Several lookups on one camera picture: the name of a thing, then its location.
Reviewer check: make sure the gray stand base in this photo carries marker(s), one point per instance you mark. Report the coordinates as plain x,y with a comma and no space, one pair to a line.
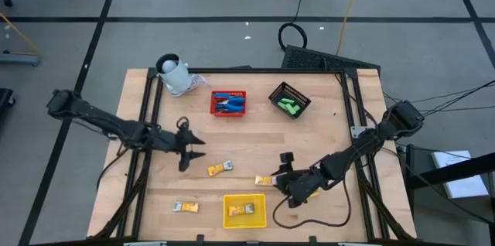
19,59

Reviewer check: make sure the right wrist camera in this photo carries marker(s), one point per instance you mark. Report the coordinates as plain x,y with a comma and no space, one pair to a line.
287,158

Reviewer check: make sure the white paper booklet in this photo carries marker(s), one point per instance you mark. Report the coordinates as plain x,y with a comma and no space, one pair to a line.
464,188

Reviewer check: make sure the yellow crayon box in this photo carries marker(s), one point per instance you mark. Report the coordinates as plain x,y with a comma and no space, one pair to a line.
187,207
265,180
216,169
314,193
240,210

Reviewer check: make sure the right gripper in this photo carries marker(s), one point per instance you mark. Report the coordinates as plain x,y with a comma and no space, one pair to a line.
301,186

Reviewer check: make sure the black slotted plastic basket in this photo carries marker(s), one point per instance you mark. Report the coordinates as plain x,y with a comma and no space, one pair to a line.
284,92

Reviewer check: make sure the black metal stand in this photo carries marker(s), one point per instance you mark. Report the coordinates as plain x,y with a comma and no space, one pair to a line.
448,170

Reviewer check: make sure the small black object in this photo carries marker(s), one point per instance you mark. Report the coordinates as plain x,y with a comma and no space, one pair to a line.
7,3

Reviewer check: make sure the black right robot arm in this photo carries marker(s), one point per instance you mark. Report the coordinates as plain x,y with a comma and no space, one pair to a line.
371,137

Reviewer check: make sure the black perforated mat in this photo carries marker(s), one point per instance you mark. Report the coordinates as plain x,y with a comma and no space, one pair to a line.
309,58

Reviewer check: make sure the black aluminium table frame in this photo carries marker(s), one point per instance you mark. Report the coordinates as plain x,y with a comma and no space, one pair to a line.
247,70

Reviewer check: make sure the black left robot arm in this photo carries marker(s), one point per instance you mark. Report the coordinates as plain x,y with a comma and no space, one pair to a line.
96,116

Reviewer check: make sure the white cylindrical lamp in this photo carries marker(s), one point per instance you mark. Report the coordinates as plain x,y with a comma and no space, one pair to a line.
178,77

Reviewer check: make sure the green eraser block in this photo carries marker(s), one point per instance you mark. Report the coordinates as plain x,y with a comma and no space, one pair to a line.
282,105
297,107
287,101
292,110

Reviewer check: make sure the black chair base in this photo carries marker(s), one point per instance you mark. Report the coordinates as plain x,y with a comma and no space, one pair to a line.
4,99

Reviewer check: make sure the silver metal bracket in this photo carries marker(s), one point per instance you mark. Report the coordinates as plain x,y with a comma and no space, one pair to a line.
357,130

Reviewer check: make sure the red slotted plastic basket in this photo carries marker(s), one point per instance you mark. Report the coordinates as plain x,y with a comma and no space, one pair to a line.
212,106

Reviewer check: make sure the yellow slotted plastic basket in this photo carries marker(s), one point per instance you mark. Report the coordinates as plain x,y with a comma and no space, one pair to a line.
232,221

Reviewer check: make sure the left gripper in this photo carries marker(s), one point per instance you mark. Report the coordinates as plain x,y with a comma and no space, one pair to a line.
174,142

